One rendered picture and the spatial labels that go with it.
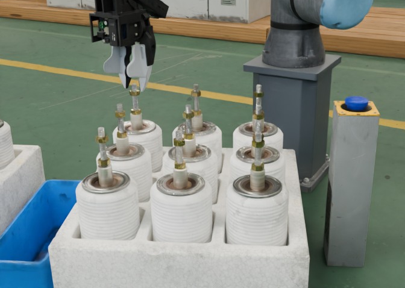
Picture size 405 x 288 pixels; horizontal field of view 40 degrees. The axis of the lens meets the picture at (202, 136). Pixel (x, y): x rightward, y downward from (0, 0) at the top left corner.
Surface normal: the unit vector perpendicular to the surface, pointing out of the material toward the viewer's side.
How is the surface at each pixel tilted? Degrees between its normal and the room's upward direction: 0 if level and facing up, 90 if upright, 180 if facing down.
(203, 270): 90
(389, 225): 0
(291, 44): 73
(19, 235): 88
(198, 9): 90
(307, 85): 90
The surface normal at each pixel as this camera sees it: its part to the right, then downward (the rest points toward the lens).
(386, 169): -0.02, -0.93
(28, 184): 0.99, 0.04
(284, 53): -0.41, 0.05
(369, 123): -0.10, 0.38
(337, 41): -0.50, 0.33
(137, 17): 0.82, 0.20
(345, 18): 0.45, 0.43
